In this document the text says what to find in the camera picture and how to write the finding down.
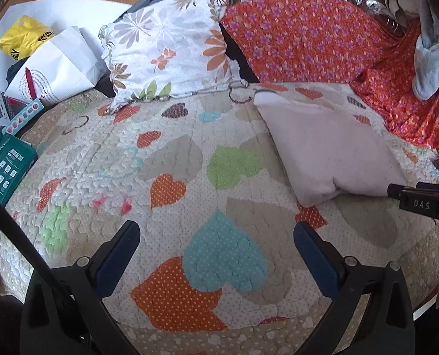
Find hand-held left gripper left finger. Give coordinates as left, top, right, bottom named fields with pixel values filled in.
left=20, top=221, right=142, bottom=355

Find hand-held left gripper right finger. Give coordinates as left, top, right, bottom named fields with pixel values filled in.
left=293, top=222, right=416, bottom=355

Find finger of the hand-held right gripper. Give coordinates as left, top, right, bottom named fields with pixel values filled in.
left=387, top=183, right=409, bottom=199

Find pink sweater with brown hem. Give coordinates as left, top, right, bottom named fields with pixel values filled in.
left=254, top=92, right=409, bottom=208

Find heart-patterned quilt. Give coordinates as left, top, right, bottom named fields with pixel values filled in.
left=0, top=81, right=439, bottom=355

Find light blue garment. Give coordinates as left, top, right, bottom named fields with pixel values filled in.
left=413, top=33, right=439, bottom=100

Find green cardboard box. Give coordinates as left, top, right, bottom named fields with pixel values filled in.
left=0, top=132, right=39, bottom=243

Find paint set with colour dots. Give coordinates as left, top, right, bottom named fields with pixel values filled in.
left=0, top=98, right=45, bottom=136

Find red floral bed sheet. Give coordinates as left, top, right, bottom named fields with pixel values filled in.
left=219, top=0, right=439, bottom=172

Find shiny silver wrapper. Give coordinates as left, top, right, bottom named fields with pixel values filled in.
left=352, top=0, right=391, bottom=27

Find white paper bag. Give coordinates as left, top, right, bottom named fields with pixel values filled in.
left=4, top=26, right=108, bottom=107

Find white floral pillow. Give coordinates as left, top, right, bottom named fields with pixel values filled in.
left=99, top=0, right=248, bottom=113

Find yellow plastic bag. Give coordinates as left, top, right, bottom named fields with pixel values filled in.
left=0, top=15, right=54, bottom=62

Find black strap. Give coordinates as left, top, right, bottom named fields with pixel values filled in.
left=0, top=184, right=136, bottom=355

